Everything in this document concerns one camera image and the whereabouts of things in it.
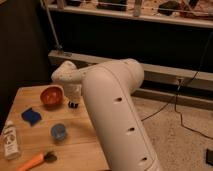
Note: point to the black box on floor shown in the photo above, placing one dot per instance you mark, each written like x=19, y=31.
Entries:
x=209, y=157

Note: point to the orange bowl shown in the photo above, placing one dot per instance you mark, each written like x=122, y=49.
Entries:
x=51, y=96

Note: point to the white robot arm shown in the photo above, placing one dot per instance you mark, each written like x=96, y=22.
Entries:
x=106, y=89

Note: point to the white glue bottle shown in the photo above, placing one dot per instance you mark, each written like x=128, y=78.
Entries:
x=11, y=147

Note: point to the black white striped eraser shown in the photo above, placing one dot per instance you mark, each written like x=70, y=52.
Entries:
x=72, y=105

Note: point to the orange handled brush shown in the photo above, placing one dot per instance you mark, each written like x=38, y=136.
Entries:
x=48, y=157

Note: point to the small blue cup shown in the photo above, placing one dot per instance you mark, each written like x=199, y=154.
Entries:
x=58, y=132

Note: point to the metal pole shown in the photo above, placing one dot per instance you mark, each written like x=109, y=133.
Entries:
x=58, y=46

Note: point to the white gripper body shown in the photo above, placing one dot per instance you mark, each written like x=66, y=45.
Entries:
x=73, y=93

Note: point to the cluttered white shelf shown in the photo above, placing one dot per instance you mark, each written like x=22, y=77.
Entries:
x=195, y=13

